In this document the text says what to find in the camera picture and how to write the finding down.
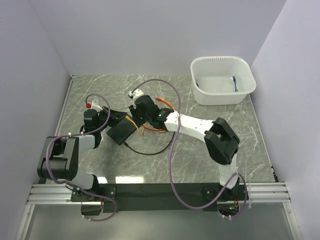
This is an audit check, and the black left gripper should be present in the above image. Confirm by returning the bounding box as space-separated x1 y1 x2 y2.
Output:
96 106 127 132

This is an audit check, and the black network switch box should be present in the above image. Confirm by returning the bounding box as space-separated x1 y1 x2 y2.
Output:
106 118 137 146

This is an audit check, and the red ethernet cable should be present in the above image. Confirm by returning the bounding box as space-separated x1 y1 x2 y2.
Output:
142 97 176 133

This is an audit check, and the orange ethernet cable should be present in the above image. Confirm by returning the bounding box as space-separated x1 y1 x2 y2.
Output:
125 98 176 136

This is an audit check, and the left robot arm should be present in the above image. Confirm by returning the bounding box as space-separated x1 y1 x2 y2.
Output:
37 106 127 201

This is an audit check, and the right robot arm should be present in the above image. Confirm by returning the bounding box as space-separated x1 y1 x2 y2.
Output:
128 91 240 200

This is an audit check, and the white plastic basin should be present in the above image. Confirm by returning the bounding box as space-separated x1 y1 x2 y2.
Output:
190 56 257 106

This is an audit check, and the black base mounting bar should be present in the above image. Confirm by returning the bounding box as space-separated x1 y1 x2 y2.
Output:
70 183 249 216

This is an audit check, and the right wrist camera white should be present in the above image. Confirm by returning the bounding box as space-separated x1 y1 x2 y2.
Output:
128 89 144 100

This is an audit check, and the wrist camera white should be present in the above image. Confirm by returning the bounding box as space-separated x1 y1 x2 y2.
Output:
128 89 144 100
86 98 103 112

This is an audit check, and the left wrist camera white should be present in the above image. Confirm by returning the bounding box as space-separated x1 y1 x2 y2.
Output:
86 98 103 112

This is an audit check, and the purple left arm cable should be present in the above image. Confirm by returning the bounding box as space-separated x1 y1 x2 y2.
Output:
46 93 118 223

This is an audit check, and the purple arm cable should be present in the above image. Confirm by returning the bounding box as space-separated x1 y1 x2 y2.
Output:
46 93 118 223
133 78 250 221

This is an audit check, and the black power cable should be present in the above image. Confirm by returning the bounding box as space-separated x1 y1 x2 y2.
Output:
122 131 176 156

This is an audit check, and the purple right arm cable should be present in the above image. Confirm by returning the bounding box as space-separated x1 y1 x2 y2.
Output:
133 78 250 221

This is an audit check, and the blue ethernet cable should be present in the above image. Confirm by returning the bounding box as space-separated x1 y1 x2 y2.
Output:
195 75 240 93

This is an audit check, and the aluminium frame rail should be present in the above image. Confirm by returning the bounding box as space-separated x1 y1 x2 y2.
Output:
26 182 291 205

